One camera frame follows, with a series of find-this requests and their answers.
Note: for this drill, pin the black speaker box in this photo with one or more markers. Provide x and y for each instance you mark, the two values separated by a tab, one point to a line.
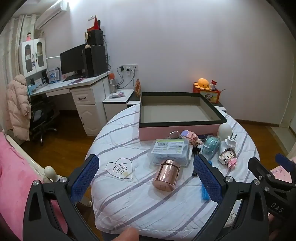
95	37

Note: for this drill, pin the red box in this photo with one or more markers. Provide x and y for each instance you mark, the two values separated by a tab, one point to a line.
94	24

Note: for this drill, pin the white plug charger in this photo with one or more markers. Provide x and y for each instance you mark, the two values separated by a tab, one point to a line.
231	141

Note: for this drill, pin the black computer tower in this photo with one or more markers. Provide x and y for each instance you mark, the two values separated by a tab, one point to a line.
96	61

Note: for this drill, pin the small red white toy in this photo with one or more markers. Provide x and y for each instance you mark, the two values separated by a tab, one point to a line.
214	85

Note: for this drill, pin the white side cabinet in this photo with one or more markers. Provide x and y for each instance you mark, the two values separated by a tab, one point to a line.
116	109

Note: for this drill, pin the white round-headed lamp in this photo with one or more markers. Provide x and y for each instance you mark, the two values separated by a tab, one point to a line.
224	131

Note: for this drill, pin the small doll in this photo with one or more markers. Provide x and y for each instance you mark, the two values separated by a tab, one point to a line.
29	36

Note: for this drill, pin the white bed frame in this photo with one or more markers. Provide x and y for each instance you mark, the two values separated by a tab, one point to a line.
49	172

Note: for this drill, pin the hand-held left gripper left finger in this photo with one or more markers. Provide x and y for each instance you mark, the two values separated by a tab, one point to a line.
85	172

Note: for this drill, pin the pink blanket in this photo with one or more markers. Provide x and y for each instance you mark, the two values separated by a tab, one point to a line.
13	180

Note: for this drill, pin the purple mouse pad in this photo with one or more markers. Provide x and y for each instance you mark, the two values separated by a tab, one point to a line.
75	81

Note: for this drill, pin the rose gold metal canister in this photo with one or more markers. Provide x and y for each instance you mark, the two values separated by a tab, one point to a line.
166	176

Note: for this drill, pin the printed papers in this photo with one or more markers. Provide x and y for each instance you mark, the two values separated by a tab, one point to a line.
117	94

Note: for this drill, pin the black computer monitor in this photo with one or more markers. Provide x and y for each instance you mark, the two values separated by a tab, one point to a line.
71	60

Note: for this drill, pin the bottle with orange lid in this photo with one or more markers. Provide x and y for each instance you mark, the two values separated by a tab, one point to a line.
112	83

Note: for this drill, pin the white door frame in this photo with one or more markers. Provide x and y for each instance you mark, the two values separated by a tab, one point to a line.
285	111

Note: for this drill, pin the brown-haired block figure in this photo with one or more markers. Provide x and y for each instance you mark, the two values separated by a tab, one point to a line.
227	158

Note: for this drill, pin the white glass-door cabinet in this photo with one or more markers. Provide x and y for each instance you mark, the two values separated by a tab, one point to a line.
32	58

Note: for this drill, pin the white wall socket strip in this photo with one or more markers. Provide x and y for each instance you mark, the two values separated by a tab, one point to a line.
128	68

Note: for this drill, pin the blue white boxes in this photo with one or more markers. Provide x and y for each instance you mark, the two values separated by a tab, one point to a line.
53	75

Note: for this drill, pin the small beige gadget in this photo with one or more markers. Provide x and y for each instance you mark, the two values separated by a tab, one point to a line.
86	40

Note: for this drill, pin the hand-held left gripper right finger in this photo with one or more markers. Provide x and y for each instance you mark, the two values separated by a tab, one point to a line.
207	178

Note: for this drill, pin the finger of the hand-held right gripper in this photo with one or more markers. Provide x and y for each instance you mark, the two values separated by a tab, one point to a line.
260	169
285	161

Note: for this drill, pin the brown figurine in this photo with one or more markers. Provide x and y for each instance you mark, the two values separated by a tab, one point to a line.
138	88

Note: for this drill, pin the pink box with black rim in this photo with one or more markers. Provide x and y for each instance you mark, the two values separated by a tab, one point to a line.
173	113

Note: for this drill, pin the light curtain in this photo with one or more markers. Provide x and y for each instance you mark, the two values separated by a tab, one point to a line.
12	46

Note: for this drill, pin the red toy crate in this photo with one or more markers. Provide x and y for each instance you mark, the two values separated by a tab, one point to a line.
214	97

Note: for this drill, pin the black office chair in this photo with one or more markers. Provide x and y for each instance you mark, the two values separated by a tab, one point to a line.
42	115

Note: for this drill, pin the orange octopus plush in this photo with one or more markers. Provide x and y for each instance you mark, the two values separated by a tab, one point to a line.
201	83

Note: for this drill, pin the teal tape dispenser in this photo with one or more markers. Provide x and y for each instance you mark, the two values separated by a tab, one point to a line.
211	146

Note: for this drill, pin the person's left hand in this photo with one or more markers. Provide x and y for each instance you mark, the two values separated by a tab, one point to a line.
127	235

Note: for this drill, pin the pink puffer coat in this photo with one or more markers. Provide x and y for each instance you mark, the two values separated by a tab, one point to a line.
17	109

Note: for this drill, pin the blue plastic piece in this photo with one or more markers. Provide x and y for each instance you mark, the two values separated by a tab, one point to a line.
205	192

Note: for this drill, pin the small black object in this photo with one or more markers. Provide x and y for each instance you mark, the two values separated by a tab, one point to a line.
198	149

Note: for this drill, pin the white desk with drawers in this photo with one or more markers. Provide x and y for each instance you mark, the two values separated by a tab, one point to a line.
85	109

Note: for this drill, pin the pastel pink block figure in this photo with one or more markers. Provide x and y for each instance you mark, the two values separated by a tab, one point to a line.
188	135

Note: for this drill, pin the clear plastic box with label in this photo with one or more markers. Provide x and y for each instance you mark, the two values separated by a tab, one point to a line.
170	148

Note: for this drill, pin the white air conditioner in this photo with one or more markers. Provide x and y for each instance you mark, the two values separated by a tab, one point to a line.
52	16

